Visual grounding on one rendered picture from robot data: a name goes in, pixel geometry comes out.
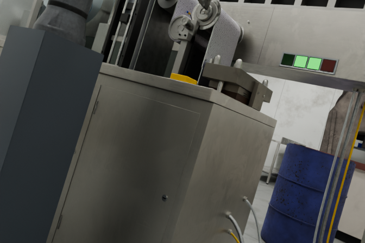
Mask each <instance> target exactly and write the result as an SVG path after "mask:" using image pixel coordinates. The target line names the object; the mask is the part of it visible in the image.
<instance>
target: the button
mask: <svg viewBox="0 0 365 243"><path fill-rule="evenodd" d="M170 78H171V79H175V80H180V81H184V82H188V83H191V84H195V85H196V84H197V81H196V80H194V79H192V78H190V77H188V76H184V75H180V74H175V73H172V74H171V77H170Z"/></svg>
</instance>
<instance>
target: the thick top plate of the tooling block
mask: <svg viewBox="0 0 365 243"><path fill-rule="evenodd" d="M202 76H203V77H205V78H207V79H209V80H213V81H218V82H219V81H223V82H224V83H226V84H231V85H236V86H240V87H242V88H244V89H245V90H247V91H248V92H250V93H252V91H253V88H254V85H255V82H259V81H257V80H256V79H255V78H253V77H252V76H251V75H249V74H248V73H246V72H245V71H244V70H242V69H240V68H236V67H230V66H224V65H218V64H214V63H208V62H206V64H205V68H204V71H203V75H202ZM272 94H273V91H272V90H270V89H269V88H268V87H267V90H266V94H265V97H264V100H263V102H266V103H270V100H271V97H272Z"/></svg>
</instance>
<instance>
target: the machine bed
mask: <svg viewBox="0 0 365 243"><path fill-rule="evenodd" d="M4 43H5V40H2V39H0V47H3V46H4ZM99 73H102V74H106V75H110V76H114V77H117V78H121V79H124V80H129V81H133V82H136V83H139V84H144V85H147V86H152V87H155V88H159V89H164V90H166V91H170V92H174V93H178V94H182V95H186V96H189V97H193V98H197V99H201V100H205V101H209V102H212V103H215V104H217V105H220V106H223V107H225V108H227V109H230V110H232V111H234V112H237V113H239V114H242V115H244V116H246V117H249V118H251V119H253V120H256V121H258V122H261V123H263V124H266V125H268V126H271V127H273V128H275V127H276V123H277V120H276V119H274V118H272V117H270V116H268V115H266V114H264V113H261V112H259V111H257V110H255V109H253V108H251V107H249V106H247V105H245V104H243V103H241V102H239V101H237V100H235V99H233V98H231V97H229V96H227V95H225V94H223V93H221V92H219V91H217V90H215V89H213V88H208V87H204V86H199V85H195V84H191V83H188V82H183V81H178V80H174V79H169V78H165V77H161V76H157V75H152V74H148V73H144V72H139V71H135V70H132V69H127V68H123V67H118V66H113V65H109V64H106V63H102V65H101V68H100V71H99Z"/></svg>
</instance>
